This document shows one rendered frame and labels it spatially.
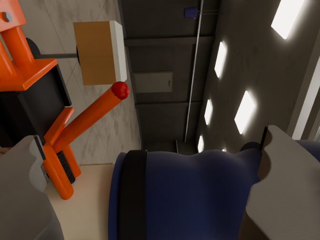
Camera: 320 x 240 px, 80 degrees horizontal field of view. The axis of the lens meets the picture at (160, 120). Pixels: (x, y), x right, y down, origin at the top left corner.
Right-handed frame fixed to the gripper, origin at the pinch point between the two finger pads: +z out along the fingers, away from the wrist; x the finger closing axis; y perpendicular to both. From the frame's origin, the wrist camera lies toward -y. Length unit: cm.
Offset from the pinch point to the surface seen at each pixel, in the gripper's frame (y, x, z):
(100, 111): 4.5, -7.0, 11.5
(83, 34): 7, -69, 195
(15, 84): -0.5, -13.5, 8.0
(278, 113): 188, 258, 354
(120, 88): 1.6, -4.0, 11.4
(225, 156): 17.3, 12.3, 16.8
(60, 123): 6.6, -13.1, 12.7
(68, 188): 18.3, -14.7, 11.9
